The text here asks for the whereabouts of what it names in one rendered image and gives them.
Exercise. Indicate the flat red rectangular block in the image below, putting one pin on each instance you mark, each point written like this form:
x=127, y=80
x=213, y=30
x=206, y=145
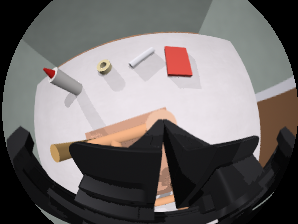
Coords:
x=177, y=62

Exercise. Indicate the beige tape roll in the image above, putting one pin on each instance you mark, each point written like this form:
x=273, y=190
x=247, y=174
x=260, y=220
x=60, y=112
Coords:
x=107, y=67

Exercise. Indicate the brown wooden stool legs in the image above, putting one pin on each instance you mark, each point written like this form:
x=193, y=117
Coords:
x=60, y=152

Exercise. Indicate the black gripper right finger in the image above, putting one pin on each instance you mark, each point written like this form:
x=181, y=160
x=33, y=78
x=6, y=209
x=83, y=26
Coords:
x=190, y=164

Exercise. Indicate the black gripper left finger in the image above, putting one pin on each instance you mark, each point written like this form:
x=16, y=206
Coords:
x=138, y=163

